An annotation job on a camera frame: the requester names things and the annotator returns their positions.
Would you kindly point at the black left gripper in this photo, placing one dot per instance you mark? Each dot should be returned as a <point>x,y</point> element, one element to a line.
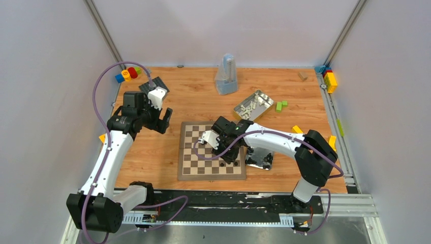
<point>159,120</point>

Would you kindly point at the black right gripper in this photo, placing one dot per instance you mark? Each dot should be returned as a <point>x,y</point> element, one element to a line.
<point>231,157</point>

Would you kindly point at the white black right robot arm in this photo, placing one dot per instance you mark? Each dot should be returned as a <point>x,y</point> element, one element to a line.
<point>314,156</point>

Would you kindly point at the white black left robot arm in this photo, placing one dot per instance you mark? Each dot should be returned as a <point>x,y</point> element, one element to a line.
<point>95,207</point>

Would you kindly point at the silver tin lid black pieces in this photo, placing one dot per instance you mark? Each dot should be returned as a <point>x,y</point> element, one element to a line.
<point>259,158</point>

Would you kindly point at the gold tin with white pieces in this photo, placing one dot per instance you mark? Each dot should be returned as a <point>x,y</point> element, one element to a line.
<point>254,106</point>

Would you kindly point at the dark grey lego plate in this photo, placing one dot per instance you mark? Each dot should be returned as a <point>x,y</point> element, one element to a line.
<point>155,83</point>

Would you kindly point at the orange toy block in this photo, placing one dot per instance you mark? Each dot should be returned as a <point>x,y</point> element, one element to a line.
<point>102,138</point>

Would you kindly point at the red round toy block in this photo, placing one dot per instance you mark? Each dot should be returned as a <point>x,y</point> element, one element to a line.
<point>132,72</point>

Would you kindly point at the blue toy block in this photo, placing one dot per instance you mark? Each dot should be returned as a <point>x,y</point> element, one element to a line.
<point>119,78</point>

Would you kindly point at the yellow round toy block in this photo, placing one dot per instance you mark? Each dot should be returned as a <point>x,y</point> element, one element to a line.
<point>126,75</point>

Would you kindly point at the green toy block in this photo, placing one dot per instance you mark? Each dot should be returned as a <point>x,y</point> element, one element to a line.
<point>281,105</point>

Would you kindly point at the blue metronome in plastic bag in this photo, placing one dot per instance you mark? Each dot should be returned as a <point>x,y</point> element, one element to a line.
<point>226,81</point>

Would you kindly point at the yellow curved toy block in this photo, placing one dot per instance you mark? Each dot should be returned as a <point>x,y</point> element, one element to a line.
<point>332,142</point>

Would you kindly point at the small wooden block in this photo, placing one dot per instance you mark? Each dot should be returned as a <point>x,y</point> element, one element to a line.
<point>303,76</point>

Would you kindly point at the stacked colourful blocks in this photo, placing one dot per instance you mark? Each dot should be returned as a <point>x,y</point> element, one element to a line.
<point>328,76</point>

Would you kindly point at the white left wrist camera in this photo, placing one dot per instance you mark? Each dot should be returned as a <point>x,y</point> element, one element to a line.
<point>156,96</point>

